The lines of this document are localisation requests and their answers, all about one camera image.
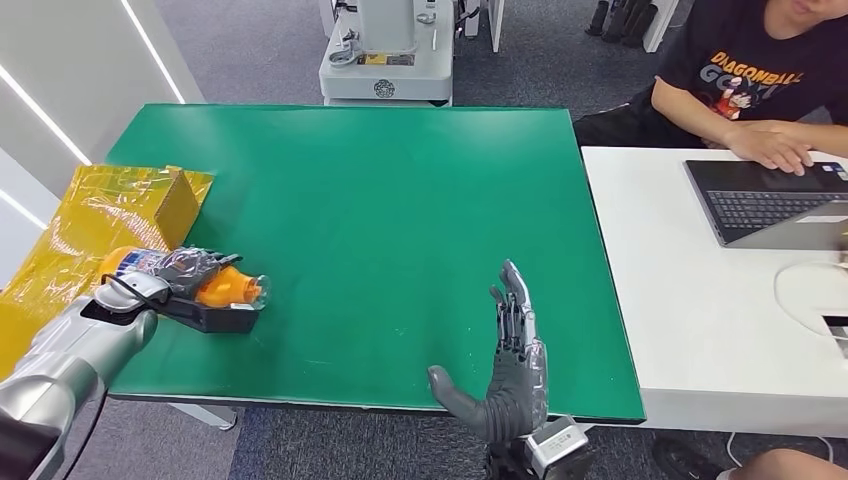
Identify yellow taped cardboard box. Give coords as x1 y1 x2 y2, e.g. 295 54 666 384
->
0 164 215 382

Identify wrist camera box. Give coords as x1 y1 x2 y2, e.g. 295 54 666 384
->
162 298 261 335
526 415 593 480

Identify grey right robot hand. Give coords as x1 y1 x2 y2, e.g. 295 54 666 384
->
427 259 550 444

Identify white table leg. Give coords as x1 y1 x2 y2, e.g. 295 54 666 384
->
168 402 238 432

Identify white cable loop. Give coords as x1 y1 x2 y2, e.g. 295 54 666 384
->
773 261 848 340

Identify white grey machine base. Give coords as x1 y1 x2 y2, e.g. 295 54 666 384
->
319 0 456 107

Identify black shoe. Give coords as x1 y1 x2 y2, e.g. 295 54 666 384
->
652 437 727 480

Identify black stand feet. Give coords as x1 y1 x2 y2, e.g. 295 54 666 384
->
584 0 660 49

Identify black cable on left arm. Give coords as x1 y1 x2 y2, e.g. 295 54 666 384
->
99 272 175 307

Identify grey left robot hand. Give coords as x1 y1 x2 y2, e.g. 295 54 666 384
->
153 246 243 299

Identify person's bare leg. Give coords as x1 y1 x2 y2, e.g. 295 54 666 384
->
735 449 848 480

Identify person's right hand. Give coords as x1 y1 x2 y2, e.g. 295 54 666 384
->
723 124 815 177

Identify person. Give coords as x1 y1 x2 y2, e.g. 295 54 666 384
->
572 0 848 177

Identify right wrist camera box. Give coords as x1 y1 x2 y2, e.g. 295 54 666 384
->
526 415 593 480

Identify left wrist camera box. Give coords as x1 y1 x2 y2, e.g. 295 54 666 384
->
162 298 261 335

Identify orange bottle with clear cap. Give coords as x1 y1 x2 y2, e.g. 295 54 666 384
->
99 246 272 311

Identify dark grey laptop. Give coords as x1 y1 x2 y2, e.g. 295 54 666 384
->
684 160 848 252

